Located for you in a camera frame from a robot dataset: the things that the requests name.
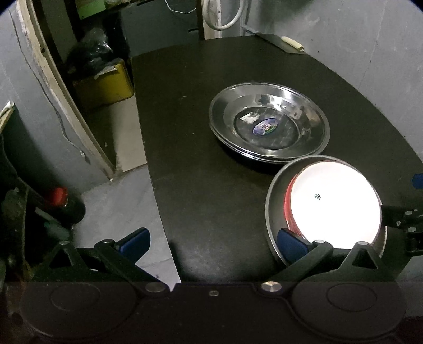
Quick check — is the grey wall wire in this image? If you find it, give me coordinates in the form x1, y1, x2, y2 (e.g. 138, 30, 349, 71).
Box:
9, 10, 91, 164

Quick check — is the steel bowl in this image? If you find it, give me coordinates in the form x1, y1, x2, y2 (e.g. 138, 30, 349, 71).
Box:
265, 155, 388, 267

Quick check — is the cream door frame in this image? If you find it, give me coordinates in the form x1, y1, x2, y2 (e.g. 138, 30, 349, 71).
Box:
18, 0, 117, 182

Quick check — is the green box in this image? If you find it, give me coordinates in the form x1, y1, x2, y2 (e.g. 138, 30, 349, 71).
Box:
76, 0, 107, 19

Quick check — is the dark bottle with red cap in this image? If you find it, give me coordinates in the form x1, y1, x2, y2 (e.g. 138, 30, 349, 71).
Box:
42, 186, 87, 226

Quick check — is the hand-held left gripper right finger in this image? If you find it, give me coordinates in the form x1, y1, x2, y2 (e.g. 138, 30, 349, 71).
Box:
261, 228, 397, 294

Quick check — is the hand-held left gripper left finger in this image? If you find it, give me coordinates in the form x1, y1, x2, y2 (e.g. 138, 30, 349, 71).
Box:
31, 228, 170, 294

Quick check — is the cleaver with cream handle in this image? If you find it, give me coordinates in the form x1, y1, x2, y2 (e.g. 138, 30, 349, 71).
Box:
243, 28, 305, 53

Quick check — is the dark cabinet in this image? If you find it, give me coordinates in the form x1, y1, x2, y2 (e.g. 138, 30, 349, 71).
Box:
122, 0, 203, 59

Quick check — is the cream wooden post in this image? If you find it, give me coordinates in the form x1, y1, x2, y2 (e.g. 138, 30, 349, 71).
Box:
198, 0, 246, 41

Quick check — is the thick white cable loop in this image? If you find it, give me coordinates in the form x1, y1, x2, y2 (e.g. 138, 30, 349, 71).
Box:
202, 0, 246, 31

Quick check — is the plain steel plate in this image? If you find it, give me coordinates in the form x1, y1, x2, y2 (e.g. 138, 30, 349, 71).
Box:
211, 130, 330, 165

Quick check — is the steel plate with oval sticker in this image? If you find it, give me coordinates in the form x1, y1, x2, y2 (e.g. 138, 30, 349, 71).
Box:
209, 83, 331, 160

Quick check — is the yellow bin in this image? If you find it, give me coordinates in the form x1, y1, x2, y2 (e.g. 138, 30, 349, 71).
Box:
72, 59, 135, 110

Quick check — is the thin white cable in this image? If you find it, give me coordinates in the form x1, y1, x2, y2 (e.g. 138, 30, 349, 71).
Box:
164, 0, 197, 15

